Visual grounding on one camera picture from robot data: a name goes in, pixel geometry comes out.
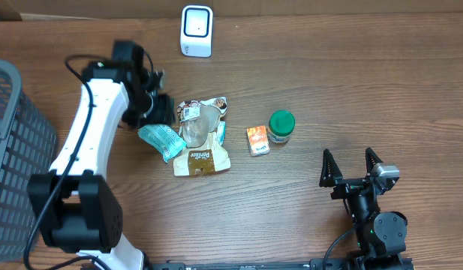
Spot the grey plastic mesh basket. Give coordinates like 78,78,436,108
0,59,57,263

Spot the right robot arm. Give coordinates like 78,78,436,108
318,147,414,269

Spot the teal tissue pack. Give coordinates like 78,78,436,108
138,124,186,164

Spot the brown beige snack pouch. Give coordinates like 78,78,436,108
173,97,230,177

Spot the green lid jar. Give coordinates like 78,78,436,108
268,110,296,144

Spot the white barcode scanner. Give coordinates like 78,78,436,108
180,4,214,58

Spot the orange small carton box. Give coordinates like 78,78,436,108
246,125,270,156

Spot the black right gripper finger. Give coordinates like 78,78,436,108
365,147,383,175
319,148,343,188

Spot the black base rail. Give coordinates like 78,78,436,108
142,259,415,270

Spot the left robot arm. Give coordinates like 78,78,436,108
23,40,176,269

